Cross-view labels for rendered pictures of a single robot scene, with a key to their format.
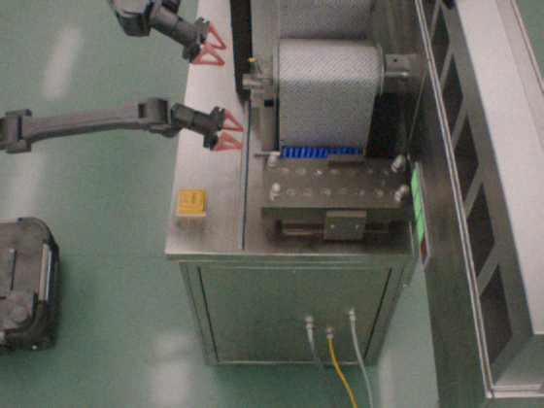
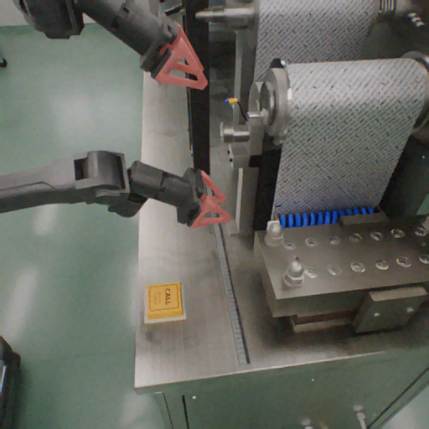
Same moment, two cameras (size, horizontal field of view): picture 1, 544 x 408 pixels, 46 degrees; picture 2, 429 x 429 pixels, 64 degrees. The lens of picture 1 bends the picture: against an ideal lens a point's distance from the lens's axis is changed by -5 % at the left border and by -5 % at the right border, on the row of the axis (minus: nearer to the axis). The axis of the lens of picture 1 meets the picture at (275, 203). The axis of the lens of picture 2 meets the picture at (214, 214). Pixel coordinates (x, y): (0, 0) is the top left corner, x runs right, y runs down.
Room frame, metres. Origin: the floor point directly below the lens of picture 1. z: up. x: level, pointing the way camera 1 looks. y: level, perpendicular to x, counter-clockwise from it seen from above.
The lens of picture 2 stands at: (0.66, 0.19, 1.52)
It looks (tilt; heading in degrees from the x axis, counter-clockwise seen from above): 43 degrees down; 351
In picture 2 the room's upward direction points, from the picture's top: straight up
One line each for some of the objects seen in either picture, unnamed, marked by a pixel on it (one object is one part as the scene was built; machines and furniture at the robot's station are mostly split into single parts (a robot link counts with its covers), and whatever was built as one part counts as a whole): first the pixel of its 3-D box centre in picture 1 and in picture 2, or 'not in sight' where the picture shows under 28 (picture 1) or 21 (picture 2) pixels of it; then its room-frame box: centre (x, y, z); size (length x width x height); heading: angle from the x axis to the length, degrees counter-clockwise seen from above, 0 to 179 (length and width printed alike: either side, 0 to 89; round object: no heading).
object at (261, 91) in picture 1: (262, 114); (241, 181); (1.25, 0.04, 1.05); 0.06 x 0.05 x 0.31; 89
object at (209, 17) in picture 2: not in sight; (209, 15); (1.47, 0.08, 1.33); 0.06 x 0.03 x 0.03; 89
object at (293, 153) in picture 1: (322, 153); (328, 219); (1.13, -0.13, 1.03); 0.21 x 0.04 x 0.03; 89
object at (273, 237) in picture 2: (273, 160); (275, 232); (1.09, 0.01, 1.05); 0.04 x 0.04 x 0.04
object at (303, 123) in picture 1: (324, 124); (335, 178); (1.15, -0.13, 1.12); 0.23 x 0.01 x 0.18; 89
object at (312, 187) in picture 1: (338, 188); (363, 261); (1.03, -0.16, 1.00); 0.40 x 0.16 x 0.06; 89
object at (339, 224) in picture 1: (344, 225); (387, 311); (0.94, -0.18, 0.96); 0.10 x 0.03 x 0.11; 89
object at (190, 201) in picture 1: (191, 201); (164, 300); (1.06, 0.23, 0.91); 0.07 x 0.07 x 0.02; 89
